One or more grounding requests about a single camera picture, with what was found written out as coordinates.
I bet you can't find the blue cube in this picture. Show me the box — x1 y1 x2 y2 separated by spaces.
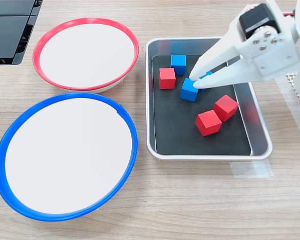
180 77 200 103
198 70 214 93
170 54 187 77

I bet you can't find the red cube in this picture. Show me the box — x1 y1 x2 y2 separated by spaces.
158 67 177 90
213 94 240 123
195 109 223 137

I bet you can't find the steel tray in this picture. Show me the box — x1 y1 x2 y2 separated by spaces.
144 36 274 161

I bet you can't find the pale perforated plate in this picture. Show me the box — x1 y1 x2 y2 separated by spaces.
286 71 300 117

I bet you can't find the clear tape strip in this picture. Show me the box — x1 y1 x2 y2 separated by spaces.
274 73 300 151
230 159 275 179

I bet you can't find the black mat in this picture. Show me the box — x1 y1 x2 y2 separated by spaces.
151 54 252 156

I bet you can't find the red-rimmed white plate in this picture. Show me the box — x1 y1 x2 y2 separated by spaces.
32 17 140 94

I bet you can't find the blue-rimmed white plate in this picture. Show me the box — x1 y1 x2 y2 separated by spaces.
0 92 138 223

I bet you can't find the black electronic device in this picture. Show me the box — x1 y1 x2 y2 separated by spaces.
0 0 44 66

